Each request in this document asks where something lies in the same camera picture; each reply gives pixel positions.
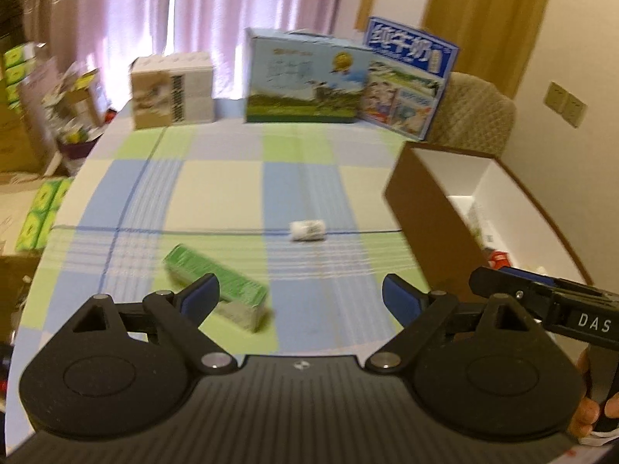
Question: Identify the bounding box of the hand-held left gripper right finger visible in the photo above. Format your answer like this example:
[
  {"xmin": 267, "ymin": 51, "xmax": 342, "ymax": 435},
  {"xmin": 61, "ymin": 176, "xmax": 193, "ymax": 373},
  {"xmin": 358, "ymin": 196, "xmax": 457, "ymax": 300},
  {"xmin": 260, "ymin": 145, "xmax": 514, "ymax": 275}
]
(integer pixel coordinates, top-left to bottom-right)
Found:
[{"xmin": 364, "ymin": 273, "xmax": 547, "ymax": 374}]

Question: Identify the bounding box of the wooden door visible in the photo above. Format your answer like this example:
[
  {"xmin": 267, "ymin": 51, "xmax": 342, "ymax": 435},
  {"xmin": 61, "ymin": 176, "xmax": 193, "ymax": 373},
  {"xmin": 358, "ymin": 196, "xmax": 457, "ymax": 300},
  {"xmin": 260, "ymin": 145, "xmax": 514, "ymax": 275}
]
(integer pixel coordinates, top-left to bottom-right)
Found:
[{"xmin": 421, "ymin": 0, "xmax": 557, "ymax": 103}]

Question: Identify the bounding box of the green tissue multipack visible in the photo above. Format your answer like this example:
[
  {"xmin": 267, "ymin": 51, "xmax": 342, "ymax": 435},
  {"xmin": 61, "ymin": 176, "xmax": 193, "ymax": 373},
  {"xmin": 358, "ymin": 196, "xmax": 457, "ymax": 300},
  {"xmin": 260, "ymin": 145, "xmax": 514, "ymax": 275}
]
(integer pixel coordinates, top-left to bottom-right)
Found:
[{"xmin": 14, "ymin": 178, "xmax": 74, "ymax": 253}]

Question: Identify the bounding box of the beige printed carton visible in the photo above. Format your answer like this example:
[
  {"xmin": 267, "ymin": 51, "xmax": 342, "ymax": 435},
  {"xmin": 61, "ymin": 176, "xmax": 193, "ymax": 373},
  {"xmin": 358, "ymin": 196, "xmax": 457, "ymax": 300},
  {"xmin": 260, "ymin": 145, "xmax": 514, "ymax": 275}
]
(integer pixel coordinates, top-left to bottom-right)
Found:
[{"xmin": 130, "ymin": 52, "xmax": 215, "ymax": 130}]

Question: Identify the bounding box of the checked tablecloth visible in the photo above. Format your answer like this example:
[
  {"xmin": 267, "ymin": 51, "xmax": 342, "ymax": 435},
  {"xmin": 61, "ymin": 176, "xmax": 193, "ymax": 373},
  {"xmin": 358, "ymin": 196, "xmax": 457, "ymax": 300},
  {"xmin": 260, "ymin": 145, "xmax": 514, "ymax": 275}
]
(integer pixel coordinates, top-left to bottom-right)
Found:
[{"xmin": 12, "ymin": 99, "xmax": 438, "ymax": 445}]

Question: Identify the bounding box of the person's right hand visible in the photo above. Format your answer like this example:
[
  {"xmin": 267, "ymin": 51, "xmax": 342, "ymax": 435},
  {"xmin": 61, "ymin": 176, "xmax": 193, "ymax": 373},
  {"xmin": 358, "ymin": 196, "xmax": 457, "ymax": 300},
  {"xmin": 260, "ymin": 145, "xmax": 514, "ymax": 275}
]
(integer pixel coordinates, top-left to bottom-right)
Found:
[{"xmin": 567, "ymin": 348, "xmax": 619, "ymax": 440}]

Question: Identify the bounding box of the large open cardboard box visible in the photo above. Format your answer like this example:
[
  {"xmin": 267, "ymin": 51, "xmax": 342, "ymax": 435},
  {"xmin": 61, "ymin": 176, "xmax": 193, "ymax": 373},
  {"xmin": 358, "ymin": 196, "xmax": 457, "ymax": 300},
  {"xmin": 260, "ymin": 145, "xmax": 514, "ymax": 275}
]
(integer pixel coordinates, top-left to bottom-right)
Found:
[{"xmin": 0, "ymin": 251, "xmax": 45, "ymax": 345}]

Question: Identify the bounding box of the green milk carton box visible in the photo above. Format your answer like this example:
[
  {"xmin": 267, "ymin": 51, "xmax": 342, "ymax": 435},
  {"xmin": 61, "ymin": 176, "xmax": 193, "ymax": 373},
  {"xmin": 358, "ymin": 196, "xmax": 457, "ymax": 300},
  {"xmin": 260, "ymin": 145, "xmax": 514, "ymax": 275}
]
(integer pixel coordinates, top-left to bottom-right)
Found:
[{"xmin": 243, "ymin": 28, "xmax": 373, "ymax": 125}]

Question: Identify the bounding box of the brown cardboard box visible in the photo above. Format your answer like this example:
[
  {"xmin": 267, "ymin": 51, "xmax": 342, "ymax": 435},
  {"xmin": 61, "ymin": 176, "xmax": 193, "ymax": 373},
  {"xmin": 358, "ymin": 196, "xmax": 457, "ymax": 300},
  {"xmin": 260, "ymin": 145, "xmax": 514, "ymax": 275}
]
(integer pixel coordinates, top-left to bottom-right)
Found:
[{"xmin": 383, "ymin": 141, "xmax": 598, "ymax": 311}]

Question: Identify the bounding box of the purple bin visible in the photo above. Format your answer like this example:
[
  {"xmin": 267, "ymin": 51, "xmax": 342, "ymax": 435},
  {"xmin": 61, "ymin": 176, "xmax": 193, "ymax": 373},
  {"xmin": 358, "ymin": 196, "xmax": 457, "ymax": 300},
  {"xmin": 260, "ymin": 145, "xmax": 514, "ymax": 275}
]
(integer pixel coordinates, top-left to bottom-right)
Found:
[{"xmin": 59, "ymin": 139, "xmax": 101, "ymax": 161}]

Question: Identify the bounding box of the flat white cardboard sheet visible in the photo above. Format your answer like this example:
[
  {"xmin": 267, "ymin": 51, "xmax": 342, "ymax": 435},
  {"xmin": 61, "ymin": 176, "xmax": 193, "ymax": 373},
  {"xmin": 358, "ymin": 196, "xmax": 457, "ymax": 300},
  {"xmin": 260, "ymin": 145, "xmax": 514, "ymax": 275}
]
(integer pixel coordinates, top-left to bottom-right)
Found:
[{"xmin": 0, "ymin": 171, "xmax": 49, "ymax": 257}]

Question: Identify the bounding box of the stack of green tissue packs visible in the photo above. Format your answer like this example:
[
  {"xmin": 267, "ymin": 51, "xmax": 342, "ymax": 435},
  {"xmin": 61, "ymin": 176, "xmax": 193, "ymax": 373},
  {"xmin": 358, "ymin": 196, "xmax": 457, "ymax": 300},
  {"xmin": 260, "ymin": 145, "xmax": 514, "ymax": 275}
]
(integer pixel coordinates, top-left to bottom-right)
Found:
[{"xmin": 2, "ymin": 43, "xmax": 38, "ymax": 107}]

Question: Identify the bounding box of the white pill bottle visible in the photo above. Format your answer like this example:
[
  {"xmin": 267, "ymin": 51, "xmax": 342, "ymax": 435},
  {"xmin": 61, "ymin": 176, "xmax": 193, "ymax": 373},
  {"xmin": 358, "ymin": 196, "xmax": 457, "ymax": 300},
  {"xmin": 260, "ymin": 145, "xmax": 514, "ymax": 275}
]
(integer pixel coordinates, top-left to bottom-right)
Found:
[{"xmin": 289, "ymin": 220, "xmax": 327, "ymax": 243}]

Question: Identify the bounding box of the tan wall switch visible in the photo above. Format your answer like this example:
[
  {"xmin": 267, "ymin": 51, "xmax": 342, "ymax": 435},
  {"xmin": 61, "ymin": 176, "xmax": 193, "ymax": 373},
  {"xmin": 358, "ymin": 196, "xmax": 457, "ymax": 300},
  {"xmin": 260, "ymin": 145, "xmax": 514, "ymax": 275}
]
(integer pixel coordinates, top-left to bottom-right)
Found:
[{"xmin": 544, "ymin": 82, "xmax": 589, "ymax": 129}]

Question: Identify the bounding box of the blue milk carton box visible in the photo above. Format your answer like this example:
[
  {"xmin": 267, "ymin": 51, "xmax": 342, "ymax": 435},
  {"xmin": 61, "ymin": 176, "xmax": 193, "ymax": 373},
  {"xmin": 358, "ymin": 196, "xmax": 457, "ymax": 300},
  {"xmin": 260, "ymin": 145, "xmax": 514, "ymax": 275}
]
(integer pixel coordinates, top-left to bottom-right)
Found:
[{"xmin": 360, "ymin": 16, "xmax": 459, "ymax": 142}]

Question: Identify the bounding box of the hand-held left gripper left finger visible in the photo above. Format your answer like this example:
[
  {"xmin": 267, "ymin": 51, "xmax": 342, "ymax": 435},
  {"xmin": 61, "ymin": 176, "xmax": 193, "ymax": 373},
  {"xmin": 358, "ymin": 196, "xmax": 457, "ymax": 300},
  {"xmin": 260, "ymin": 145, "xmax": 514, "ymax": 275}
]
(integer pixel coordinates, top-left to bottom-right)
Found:
[{"xmin": 72, "ymin": 273, "xmax": 238, "ymax": 374}]

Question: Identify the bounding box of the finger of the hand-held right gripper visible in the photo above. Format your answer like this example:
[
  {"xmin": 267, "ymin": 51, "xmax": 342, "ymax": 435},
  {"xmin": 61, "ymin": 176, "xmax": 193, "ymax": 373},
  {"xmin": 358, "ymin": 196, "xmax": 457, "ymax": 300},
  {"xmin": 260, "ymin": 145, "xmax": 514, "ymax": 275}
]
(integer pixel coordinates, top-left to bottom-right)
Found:
[
  {"xmin": 500, "ymin": 266, "xmax": 605, "ymax": 297},
  {"xmin": 468, "ymin": 266, "xmax": 563, "ymax": 322}
]

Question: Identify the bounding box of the open cardboard box with clutter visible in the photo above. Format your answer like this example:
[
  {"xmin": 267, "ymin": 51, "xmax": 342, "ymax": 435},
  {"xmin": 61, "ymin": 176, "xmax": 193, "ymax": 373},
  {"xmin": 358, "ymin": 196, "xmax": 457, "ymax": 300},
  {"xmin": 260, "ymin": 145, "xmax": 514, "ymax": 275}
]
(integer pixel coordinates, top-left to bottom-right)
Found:
[{"xmin": 43, "ymin": 63, "xmax": 108, "ymax": 146}]

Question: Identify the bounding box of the green medicine box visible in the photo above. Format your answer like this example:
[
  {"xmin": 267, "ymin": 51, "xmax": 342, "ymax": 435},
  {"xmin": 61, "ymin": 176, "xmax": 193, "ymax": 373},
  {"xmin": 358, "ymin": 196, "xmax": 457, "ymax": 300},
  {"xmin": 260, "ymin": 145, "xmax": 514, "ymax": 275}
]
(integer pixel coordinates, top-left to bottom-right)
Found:
[{"xmin": 162, "ymin": 244, "xmax": 270, "ymax": 333}]

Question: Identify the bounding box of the pink curtain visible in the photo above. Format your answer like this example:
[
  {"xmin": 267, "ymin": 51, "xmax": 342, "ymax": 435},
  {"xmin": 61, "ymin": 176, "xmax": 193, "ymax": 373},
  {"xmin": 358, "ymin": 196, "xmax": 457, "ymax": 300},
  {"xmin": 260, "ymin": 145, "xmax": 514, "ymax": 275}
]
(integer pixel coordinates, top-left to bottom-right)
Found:
[{"xmin": 19, "ymin": 0, "xmax": 350, "ymax": 113}]

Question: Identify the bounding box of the beige quilted chair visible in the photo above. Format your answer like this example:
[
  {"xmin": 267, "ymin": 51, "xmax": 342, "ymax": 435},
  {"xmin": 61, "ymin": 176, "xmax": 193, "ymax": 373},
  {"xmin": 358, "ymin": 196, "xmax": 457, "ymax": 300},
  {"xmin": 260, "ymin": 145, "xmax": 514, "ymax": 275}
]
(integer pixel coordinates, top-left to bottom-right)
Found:
[{"xmin": 428, "ymin": 72, "xmax": 517, "ymax": 158}]

